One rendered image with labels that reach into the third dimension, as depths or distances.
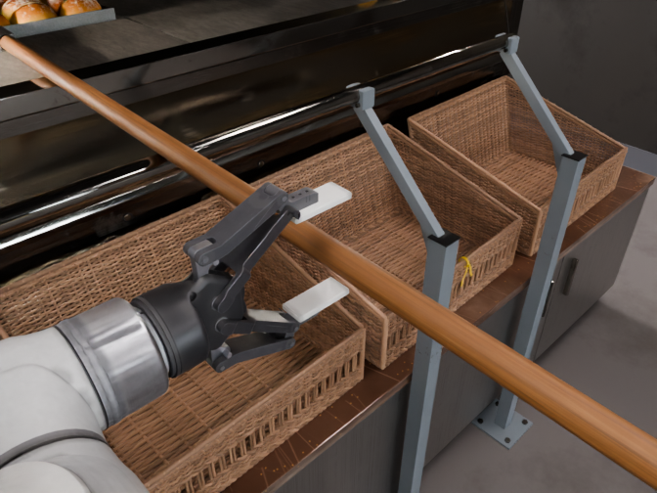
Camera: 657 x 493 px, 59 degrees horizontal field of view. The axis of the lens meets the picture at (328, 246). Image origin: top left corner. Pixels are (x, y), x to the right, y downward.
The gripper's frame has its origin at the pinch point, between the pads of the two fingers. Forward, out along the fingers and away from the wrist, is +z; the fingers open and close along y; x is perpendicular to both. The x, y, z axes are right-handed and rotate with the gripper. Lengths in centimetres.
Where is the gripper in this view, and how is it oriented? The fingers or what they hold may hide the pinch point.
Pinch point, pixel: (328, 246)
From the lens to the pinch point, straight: 59.2
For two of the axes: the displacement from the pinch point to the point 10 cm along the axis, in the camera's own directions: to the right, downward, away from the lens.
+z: 7.4, -3.9, 5.5
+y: 0.0, 8.2, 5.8
